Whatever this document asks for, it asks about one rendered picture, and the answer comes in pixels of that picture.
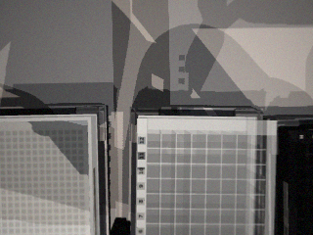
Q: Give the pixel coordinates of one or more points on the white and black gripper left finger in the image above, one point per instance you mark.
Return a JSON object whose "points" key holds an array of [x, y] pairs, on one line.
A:
{"points": [[121, 226]]}

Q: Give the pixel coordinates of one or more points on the white multi-well plate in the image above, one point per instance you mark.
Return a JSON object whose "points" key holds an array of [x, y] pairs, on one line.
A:
{"points": [[161, 151]]}

